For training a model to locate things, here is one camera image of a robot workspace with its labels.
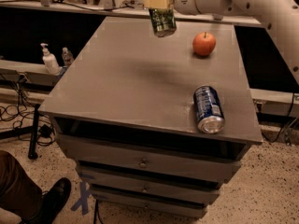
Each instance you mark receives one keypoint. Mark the green soda can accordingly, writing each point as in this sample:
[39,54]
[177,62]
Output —
[163,21]

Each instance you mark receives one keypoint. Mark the black leather shoe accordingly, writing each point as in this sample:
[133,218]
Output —
[53,202]

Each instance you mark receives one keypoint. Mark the white pump bottle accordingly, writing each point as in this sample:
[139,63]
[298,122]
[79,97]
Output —
[50,60]

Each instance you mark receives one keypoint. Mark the brown trouser leg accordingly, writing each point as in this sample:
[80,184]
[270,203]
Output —
[19,194]

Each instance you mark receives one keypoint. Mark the blue soda can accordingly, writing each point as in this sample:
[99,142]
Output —
[209,115]

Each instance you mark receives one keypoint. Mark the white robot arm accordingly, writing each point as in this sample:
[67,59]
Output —
[279,18]

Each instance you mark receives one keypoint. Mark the red apple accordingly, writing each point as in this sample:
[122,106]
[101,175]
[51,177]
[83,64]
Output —
[204,43]

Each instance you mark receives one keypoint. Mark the black stand leg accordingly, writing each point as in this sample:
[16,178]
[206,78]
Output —
[32,155]

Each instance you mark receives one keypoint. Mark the clear plastic bottle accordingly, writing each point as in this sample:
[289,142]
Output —
[67,57]

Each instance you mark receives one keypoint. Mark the grey drawer cabinet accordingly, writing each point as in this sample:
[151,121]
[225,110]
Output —
[124,112]

